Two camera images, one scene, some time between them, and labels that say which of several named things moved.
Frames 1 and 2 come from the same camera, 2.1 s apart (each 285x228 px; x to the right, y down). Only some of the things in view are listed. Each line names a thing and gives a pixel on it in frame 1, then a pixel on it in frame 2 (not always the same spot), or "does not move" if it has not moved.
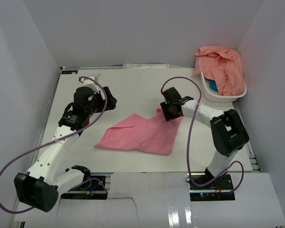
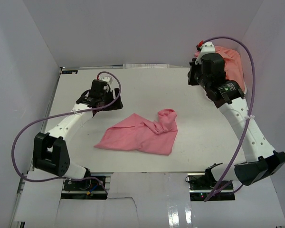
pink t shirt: x=156 y=136 does not move
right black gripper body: x=167 y=111 -> x=195 y=77
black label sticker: x=69 y=71 does not move
